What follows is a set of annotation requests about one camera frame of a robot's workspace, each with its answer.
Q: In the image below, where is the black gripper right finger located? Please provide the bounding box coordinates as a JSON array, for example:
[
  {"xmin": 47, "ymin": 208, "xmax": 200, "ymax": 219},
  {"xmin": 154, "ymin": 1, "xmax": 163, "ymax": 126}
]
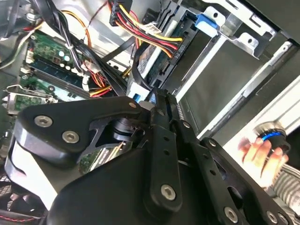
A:
[{"xmin": 160, "ymin": 90, "xmax": 296, "ymax": 225}]

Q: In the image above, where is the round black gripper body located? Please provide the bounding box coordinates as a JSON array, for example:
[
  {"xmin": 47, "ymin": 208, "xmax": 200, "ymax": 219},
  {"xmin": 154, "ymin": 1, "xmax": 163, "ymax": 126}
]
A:
[{"xmin": 45, "ymin": 115, "xmax": 223, "ymax": 225}]

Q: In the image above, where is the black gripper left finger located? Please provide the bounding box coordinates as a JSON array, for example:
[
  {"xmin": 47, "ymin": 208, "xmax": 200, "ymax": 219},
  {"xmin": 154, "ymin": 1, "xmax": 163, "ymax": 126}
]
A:
[{"xmin": 14, "ymin": 88, "xmax": 183, "ymax": 213}]

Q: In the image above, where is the round black blue-ring tool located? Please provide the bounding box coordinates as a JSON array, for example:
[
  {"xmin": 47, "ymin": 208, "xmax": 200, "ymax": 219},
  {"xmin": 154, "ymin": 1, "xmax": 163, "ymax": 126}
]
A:
[{"xmin": 254, "ymin": 121, "xmax": 292, "ymax": 157}]

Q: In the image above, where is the black disk data wire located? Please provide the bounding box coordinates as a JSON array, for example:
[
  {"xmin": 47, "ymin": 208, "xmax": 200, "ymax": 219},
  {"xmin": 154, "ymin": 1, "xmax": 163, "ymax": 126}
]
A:
[{"xmin": 103, "ymin": 36, "xmax": 158, "ymax": 94}]

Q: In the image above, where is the hard disk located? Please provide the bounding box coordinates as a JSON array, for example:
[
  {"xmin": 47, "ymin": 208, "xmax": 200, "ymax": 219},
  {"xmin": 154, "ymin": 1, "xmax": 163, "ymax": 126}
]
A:
[{"xmin": 127, "ymin": 13, "xmax": 222, "ymax": 104}]

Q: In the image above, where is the yellow red disk power wire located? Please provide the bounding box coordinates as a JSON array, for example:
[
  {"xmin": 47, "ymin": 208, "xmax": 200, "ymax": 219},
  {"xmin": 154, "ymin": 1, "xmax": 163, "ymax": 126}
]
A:
[{"xmin": 109, "ymin": 0, "xmax": 186, "ymax": 59}]

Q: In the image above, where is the person's hand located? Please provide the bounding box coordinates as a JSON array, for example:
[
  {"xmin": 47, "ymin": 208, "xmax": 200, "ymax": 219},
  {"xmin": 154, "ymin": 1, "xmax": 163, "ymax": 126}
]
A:
[{"xmin": 238, "ymin": 136, "xmax": 290, "ymax": 188}]

